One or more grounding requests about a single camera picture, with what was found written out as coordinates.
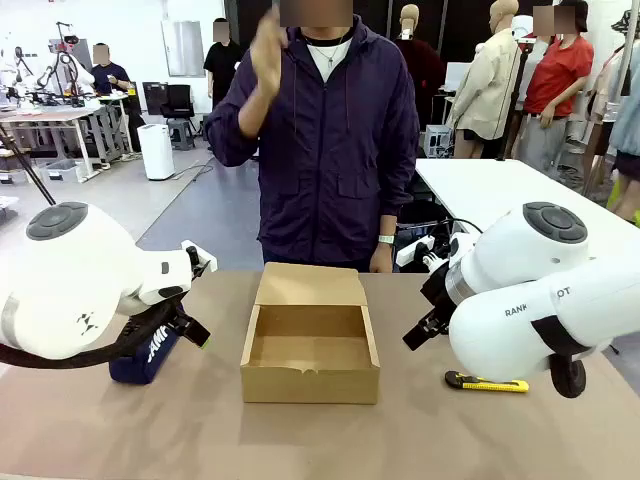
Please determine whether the grey storage bin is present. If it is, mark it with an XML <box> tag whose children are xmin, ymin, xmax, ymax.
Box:
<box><xmin>38</xmin><ymin>158</ymin><xmax>85</xmax><ymax>186</ymax></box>

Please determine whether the grey workbench table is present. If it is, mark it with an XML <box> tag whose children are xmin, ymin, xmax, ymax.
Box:
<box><xmin>0</xmin><ymin>93</ymin><xmax>132</xmax><ymax>182</ymax></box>

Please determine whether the person's left hand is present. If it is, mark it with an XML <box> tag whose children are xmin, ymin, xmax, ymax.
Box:
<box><xmin>368</xmin><ymin>241</ymin><xmax>397</xmax><ymax>274</ymax></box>

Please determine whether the person in black t-shirt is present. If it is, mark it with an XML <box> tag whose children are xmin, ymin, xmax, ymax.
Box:
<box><xmin>202</xmin><ymin>17</ymin><xmax>247</xmax><ymax>112</ymax></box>

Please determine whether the white table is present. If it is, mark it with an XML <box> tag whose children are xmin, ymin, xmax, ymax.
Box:
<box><xmin>414</xmin><ymin>158</ymin><xmax>640</xmax><ymax>251</ymax></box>

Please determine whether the white air purifier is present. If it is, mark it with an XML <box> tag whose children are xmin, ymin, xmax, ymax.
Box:
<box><xmin>136</xmin><ymin>123</ymin><xmax>177</xmax><ymax>182</ymax></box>

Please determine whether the person in purple jacket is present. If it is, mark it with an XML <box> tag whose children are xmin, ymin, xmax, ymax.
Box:
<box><xmin>204</xmin><ymin>0</ymin><xmax>421</xmax><ymax>274</ymax></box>

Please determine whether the black tripod leg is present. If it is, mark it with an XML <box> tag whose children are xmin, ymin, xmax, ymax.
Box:
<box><xmin>0</xmin><ymin>124</ymin><xmax>58</xmax><ymax>208</ymax></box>

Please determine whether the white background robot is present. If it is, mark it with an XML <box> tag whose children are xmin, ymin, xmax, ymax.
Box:
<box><xmin>46</xmin><ymin>21</ymin><xmax>97</xmax><ymax>99</ymax></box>

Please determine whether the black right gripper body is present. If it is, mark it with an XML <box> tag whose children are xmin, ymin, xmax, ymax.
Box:
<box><xmin>421</xmin><ymin>261</ymin><xmax>454</xmax><ymax>322</ymax></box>

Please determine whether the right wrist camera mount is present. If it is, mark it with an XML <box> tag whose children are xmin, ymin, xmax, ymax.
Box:
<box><xmin>421</xmin><ymin>231</ymin><xmax>477</xmax><ymax>275</ymax></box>

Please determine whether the brown cardboard box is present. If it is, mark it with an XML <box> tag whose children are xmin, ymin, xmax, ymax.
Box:
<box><xmin>239</xmin><ymin>261</ymin><xmax>381</xmax><ymax>405</ymax></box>

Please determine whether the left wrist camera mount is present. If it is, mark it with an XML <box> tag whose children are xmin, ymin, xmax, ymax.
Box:
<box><xmin>180</xmin><ymin>239</ymin><xmax>219</xmax><ymax>281</ymax></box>

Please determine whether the person's right hand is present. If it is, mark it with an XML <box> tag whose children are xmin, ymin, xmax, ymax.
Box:
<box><xmin>248</xmin><ymin>4</ymin><xmax>288</xmax><ymax>100</ymax></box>

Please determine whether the yellow black utility knife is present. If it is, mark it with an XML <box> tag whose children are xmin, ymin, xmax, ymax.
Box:
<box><xmin>444</xmin><ymin>370</ymin><xmax>530</xmax><ymax>395</ymax></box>

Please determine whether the person's right forearm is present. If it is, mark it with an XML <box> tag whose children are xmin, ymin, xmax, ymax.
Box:
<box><xmin>204</xmin><ymin>89</ymin><xmax>281</xmax><ymax>169</ymax></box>

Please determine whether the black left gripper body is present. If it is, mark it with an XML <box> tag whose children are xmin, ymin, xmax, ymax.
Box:
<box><xmin>167</xmin><ymin>304</ymin><xmax>194</xmax><ymax>334</ymax></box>

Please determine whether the navy campus zipper pouch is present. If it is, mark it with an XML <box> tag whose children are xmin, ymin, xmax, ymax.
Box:
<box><xmin>108</xmin><ymin>299</ymin><xmax>182</xmax><ymax>386</ymax></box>

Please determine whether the mannequin in beige jacket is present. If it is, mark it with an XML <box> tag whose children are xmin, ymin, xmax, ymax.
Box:
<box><xmin>445</xmin><ymin>0</ymin><xmax>524</xmax><ymax>160</ymax></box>

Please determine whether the black office chair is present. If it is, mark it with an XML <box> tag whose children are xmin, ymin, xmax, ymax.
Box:
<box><xmin>159</xmin><ymin>84</ymin><xmax>197</xmax><ymax>121</ymax></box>

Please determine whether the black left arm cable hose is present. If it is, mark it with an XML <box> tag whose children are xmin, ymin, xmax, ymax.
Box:
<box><xmin>0</xmin><ymin>294</ymin><xmax>184</xmax><ymax>372</ymax></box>

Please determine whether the person's left forearm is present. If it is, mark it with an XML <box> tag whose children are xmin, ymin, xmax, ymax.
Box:
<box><xmin>377</xmin><ymin>187</ymin><xmax>419</xmax><ymax>244</ymax></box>

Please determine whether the seated person in navy shirt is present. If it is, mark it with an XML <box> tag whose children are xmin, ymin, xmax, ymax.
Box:
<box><xmin>90</xmin><ymin>42</ymin><xmax>147</xmax><ymax>154</ymax></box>

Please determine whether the mannequin in dark red top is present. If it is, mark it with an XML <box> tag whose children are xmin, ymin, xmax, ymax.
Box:
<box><xmin>392</xmin><ymin>3</ymin><xmax>447</xmax><ymax>127</ymax></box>

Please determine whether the silver necklace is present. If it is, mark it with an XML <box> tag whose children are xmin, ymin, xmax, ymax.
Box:
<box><xmin>306</xmin><ymin>35</ymin><xmax>347</xmax><ymax>74</ymax></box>

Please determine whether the whiteboard panel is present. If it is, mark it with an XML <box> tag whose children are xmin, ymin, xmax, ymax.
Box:
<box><xmin>160</xmin><ymin>20</ymin><xmax>207</xmax><ymax>79</ymax></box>

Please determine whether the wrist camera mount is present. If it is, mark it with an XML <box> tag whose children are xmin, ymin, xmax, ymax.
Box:
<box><xmin>421</xmin><ymin>231</ymin><xmax>477</xmax><ymax>275</ymax></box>
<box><xmin>180</xmin><ymin>239</ymin><xmax>219</xmax><ymax>281</ymax></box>

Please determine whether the grey computer case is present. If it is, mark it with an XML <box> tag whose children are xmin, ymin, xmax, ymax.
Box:
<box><xmin>423</xmin><ymin>124</ymin><xmax>454</xmax><ymax>158</ymax></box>

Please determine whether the person in red shirt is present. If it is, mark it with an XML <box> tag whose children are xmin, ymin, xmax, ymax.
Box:
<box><xmin>514</xmin><ymin>0</ymin><xmax>596</xmax><ymax>174</ymax></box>

